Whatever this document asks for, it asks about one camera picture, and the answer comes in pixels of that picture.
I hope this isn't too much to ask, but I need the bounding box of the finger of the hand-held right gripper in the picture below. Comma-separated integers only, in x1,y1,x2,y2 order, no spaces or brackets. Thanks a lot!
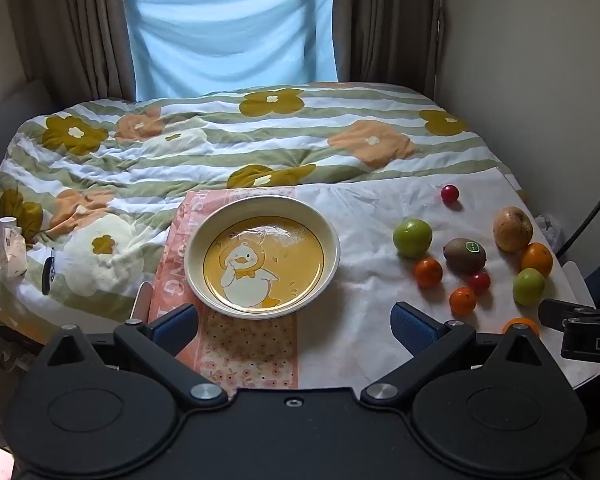
537,298,598,332

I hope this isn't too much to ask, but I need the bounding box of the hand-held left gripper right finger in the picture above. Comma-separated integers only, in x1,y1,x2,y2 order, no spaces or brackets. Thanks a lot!
361,302,551,403

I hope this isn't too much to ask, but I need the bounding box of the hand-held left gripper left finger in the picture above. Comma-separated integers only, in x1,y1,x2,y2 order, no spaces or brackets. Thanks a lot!
44,303,229,402

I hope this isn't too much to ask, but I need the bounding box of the large orange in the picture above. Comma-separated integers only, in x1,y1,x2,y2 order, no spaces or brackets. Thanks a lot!
501,316,541,338
520,242,554,278

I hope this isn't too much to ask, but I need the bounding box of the small green apple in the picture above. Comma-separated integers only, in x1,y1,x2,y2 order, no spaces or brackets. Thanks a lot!
512,267,546,307

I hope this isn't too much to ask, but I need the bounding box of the small mandarin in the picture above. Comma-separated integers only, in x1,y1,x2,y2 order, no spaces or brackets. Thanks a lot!
414,257,444,289
449,286,478,317

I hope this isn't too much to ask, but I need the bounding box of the wrinkled brownish apple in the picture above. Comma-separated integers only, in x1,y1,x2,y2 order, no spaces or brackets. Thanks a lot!
493,206,534,253

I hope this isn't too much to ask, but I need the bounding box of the yellow duck print bowl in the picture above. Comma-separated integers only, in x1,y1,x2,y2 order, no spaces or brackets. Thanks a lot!
184,196,341,318

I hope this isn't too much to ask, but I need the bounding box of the crumpled clear plastic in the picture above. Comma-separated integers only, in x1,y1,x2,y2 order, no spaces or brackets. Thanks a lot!
534,213,563,248

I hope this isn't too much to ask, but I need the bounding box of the brown kiwi with sticker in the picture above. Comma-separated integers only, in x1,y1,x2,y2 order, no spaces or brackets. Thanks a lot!
443,238,487,276

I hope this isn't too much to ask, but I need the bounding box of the large green apple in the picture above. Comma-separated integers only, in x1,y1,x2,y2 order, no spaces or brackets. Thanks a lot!
392,217,433,260

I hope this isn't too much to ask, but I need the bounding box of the white cloth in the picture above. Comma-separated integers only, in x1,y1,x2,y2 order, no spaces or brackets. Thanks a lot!
295,165,597,391

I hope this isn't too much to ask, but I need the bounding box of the floral striped quilt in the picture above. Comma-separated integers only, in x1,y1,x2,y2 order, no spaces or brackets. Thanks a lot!
0,81,531,333

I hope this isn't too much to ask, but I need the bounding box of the grey upholstered headboard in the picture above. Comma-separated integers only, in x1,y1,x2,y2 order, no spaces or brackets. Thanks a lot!
0,79,56,171

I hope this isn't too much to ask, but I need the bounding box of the light blue window cloth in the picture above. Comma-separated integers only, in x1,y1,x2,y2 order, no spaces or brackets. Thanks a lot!
123,0,340,102

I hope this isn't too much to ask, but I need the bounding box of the brown curtain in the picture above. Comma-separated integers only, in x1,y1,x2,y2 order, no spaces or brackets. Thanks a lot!
7,0,138,102
332,0,448,101

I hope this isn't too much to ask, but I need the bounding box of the black cable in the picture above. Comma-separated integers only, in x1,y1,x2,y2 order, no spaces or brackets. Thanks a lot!
550,170,600,256

